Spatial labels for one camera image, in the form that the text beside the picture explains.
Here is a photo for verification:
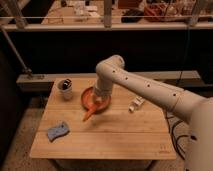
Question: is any metal railing frame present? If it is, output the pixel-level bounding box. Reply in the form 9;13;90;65
0;0;213;31

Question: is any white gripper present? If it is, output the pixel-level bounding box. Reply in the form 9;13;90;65
93;79;113;105

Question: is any wooden table board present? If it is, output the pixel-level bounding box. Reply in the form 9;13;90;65
30;78;176;160

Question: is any orange pepper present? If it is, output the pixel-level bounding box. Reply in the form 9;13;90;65
82;103;99;122

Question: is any black cable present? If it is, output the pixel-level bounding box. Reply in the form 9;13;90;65
165;111;192;161

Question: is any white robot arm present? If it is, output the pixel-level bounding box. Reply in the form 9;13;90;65
93;55;213;171

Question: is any white plastic bottle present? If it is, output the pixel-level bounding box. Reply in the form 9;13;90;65
129;96;145;113

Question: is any white cup with utensils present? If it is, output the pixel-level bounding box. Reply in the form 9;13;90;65
58;79;72;100

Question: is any orange ceramic bowl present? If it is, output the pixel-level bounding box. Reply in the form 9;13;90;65
81;87;111;113

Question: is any blue sponge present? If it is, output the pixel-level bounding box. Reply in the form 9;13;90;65
47;122;70;142

